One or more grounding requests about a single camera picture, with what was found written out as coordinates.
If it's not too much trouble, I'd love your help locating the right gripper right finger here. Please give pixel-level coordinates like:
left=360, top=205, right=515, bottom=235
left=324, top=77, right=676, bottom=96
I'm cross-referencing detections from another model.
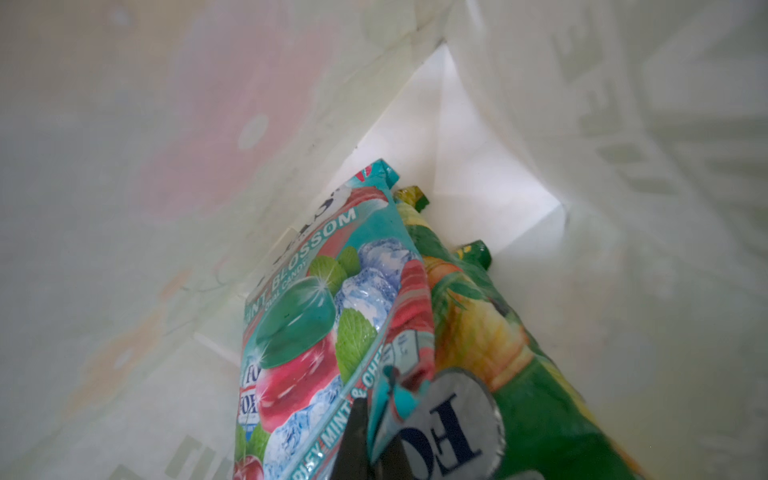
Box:
left=374, top=435, right=413, bottom=480

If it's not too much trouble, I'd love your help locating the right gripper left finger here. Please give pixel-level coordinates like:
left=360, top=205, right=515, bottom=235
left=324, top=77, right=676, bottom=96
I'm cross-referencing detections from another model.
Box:
left=329, top=398, right=370, bottom=480

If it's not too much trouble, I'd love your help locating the green candy bag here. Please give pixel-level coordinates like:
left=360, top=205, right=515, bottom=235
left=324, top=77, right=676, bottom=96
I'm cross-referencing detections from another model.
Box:
left=395, top=190, right=644, bottom=479

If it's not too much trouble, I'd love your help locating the white paper bag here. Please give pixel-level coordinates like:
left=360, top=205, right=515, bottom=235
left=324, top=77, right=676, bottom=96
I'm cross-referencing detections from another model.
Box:
left=1, top=1, right=767, bottom=479

